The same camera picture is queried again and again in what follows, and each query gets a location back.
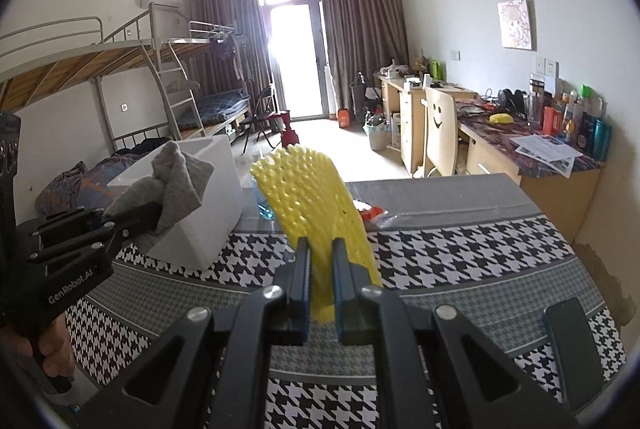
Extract metal bunk bed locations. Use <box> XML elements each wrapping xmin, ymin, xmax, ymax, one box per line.
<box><xmin>0</xmin><ymin>14</ymin><xmax>177</xmax><ymax>151</ymax></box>
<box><xmin>187</xmin><ymin>20</ymin><xmax>254</xmax><ymax>141</ymax></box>

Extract clear tumbler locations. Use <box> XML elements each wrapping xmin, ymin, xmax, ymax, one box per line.
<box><xmin>528</xmin><ymin>76</ymin><xmax>547</xmax><ymax>130</ymax></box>

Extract row of toiletry bottles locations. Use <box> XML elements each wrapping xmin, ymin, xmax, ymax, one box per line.
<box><xmin>542</xmin><ymin>84</ymin><xmax>614</xmax><ymax>160</ymax></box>

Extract blue patterned quilt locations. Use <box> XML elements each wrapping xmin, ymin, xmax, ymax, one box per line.
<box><xmin>35</xmin><ymin>162</ymin><xmax>134</xmax><ymax>216</ymax></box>

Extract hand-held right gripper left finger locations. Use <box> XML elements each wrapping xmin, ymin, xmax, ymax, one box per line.
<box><xmin>87</xmin><ymin>236</ymin><xmax>312</xmax><ymax>429</ymax></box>

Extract black folding chair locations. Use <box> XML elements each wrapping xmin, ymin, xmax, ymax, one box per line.
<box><xmin>242</xmin><ymin>85</ymin><xmax>277</xmax><ymax>155</ymax></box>

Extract red snack packet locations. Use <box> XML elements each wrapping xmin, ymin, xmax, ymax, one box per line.
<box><xmin>352</xmin><ymin>199</ymin><xmax>396</xmax><ymax>225</ymax></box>

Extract white trash bin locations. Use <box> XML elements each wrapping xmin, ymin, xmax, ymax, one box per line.
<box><xmin>364</xmin><ymin>116</ymin><xmax>392</xmax><ymax>151</ymax></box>

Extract hanging dark clothes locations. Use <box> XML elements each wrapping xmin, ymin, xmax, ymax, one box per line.
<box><xmin>210</xmin><ymin>36</ymin><xmax>239</xmax><ymax>61</ymax></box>

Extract glass balcony door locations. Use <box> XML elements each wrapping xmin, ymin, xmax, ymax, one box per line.
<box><xmin>255</xmin><ymin>0</ymin><xmax>331</xmax><ymax>120</ymax></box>

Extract black bag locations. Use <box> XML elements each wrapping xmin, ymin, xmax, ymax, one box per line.
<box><xmin>349</xmin><ymin>72</ymin><xmax>380</xmax><ymax>115</ymax></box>

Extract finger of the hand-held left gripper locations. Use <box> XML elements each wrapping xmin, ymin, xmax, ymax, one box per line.
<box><xmin>27</xmin><ymin>202</ymin><xmax>165</xmax><ymax>266</ymax></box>
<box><xmin>31</xmin><ymin>206</ymin><xmax>108</xmax><ymax>237</ymax></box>

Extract blue spray bottle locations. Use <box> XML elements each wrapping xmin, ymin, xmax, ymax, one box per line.
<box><xmin>252</xmin><ymin>179</ymin><xmax>281</xmax><ymax>221</ymax></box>

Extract brown curtain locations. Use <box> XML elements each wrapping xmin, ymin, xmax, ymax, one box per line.
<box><xmin>317</xmin><ymin>0</ymin><xmax>411</xmax><ymax>111</ymax></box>
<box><xmin>187</xmin><ymin>0</ymin><xmax>274</xmax><ymax>111</ymax></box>

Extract person's left hand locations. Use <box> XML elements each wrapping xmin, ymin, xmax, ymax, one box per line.
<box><xmin>29</xmin><ymin>309</ymin><xmax>77</xmax><ymax>383</ymax></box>

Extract white foam box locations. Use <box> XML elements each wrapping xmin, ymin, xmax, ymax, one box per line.
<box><xmin>107</xmin><ymin>134</ymin><xmax>245</xmax><ymax>269</ymax></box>

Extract black smartphone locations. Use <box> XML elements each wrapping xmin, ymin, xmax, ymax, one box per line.
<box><xmin>543</xmin><ymin>298</ymin><xmax>606</xmax><ymax>413</ymax></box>

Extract light wooden desk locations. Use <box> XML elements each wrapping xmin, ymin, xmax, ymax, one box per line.
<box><xmin>375</xmin><ymin>72</ymin><xmax>479</xmax><ymax>175</ymax></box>

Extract printed papers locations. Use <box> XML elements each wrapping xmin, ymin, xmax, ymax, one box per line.
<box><xmin>509</xmin><ymin>134</ymin><xmax>585</xmax><ymax>173</ymax></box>

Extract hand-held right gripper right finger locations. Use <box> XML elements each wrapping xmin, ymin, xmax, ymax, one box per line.
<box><xmin>332</xmin><ymin>236</ymin><xmax>582</xmax><ymax>429</ymax></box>

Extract yellow foam net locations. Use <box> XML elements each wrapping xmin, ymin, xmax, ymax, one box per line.
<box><xmin>250</xmin><ymin>145</ymin><xmax>384</xmax><ymax>324</ymax></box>

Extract black headphones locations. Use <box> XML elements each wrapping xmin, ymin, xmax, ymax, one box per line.
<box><xmin>497</xmin><ymin>88</ymin><xmax>529</xmax><ymax>113</ymax></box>

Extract grey cloth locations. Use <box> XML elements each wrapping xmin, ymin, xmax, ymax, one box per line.
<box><xmin>102</xmin><ymin>142</ymin><xmax>214</xmax><ymax>238</ymax></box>

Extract wooden smiley chair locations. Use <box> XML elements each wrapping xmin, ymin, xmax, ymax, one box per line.
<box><xmin>424</xmin><ymin>86</ymin><xmax>460</xmax><ymax>178</ymax></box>

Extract metal bed ladder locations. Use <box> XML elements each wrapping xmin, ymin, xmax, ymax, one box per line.
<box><xmin>167</xmin><ymin>42</ymin><xmax>206</xmax><ymax>141</ymax></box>

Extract wooden desk with patterned cover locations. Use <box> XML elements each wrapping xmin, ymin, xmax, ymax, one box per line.
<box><xmin>457</xmin><ymin>106</ymin><xmax>604</xmax><ymax>243</ymax></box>

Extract pink wall picture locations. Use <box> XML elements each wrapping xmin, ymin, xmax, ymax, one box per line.
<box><xmin>497</xmin><ymin>0</ymin><xmax>537</xmax><ymax>51</ymax></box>

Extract dark blue bedding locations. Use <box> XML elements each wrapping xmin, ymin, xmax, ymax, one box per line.
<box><xmin>192</xmin><ymin>92</ymin><xmax>251</xmax><ymax>126</ymax></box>

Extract houndstooth tablecloth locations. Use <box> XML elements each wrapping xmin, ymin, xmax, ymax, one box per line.
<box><xmin>65</xmin><ymin>174</ymin><xmax>629</xmax><ymax>429</ymax></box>

